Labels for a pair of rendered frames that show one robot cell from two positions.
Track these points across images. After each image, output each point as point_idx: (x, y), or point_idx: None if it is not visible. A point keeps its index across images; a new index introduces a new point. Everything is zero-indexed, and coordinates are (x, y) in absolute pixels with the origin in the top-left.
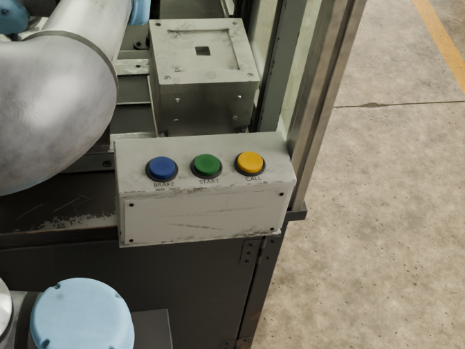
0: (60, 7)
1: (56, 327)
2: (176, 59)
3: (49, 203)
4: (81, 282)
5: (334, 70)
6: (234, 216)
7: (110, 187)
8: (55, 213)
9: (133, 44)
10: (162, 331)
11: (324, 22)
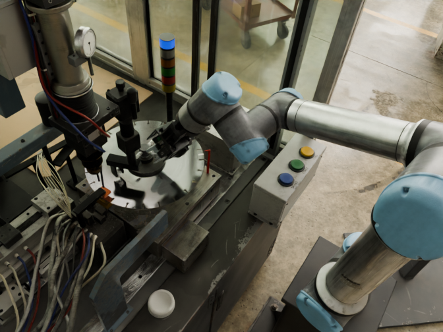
0: (351, 120)
1: None
2: None
3: (229, 237)
4: (352, 238)
5: (333, 89)
6: (308, 179)
7: (240, 209)
8: (236, 238)
9: None
10: (329, 244)
11: (332, 70)
